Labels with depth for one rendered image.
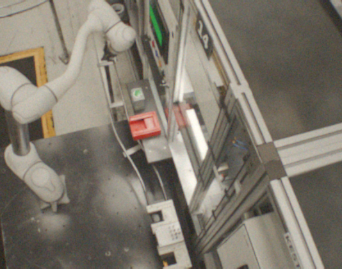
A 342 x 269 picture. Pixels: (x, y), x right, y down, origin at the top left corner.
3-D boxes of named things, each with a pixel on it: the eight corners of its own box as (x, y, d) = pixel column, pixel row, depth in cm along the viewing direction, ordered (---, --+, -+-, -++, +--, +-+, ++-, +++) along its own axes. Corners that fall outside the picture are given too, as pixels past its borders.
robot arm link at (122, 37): (132, 45, 188) (117, 25, 186) (144, 36, 174) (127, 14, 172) (117, 57, 184) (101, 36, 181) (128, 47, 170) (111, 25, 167)
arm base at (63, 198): (41, 216, 206) (38, 214, 201) (36, 181, 215) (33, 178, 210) (71, 209, 209) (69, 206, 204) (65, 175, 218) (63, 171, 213)
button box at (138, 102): (131, 100, 217) (130, 89, 207) (144, 97, 218) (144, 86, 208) (134, 111, 214) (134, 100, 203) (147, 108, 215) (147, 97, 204)
